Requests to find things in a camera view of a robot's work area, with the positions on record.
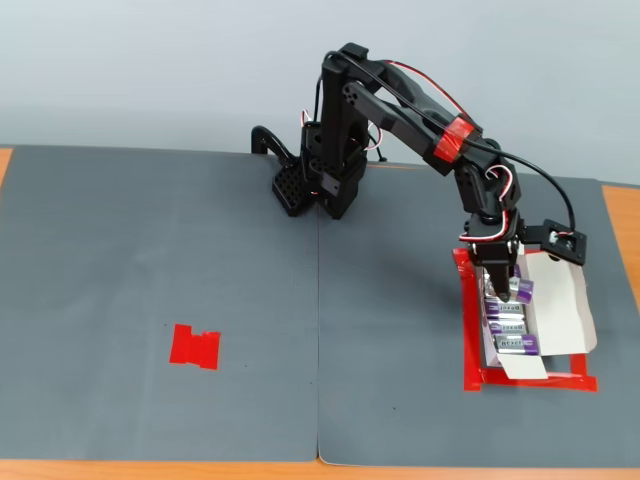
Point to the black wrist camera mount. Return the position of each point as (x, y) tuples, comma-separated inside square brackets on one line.
[(575, 247)]

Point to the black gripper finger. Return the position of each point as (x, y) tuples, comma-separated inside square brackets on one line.
[(501, 282)]

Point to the small red tape patch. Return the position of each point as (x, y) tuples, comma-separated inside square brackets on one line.
[(195, 350)]

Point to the red tape band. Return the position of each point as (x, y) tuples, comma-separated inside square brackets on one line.
[(452, 142)]

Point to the red tape frame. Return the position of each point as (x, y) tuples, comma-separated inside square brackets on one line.
[(470, 325)]

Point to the black table clamp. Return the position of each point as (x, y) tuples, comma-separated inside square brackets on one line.
[(270, 140)]

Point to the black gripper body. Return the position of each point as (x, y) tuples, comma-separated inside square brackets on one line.
[(491, 255)]

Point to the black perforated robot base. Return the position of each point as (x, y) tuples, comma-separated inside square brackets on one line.
[(290, 190)]

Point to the white cardboard box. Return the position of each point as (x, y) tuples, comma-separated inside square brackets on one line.
[(555, 310)]

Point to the grey mat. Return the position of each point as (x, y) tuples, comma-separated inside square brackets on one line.
[(125, 250), (400, 300)]

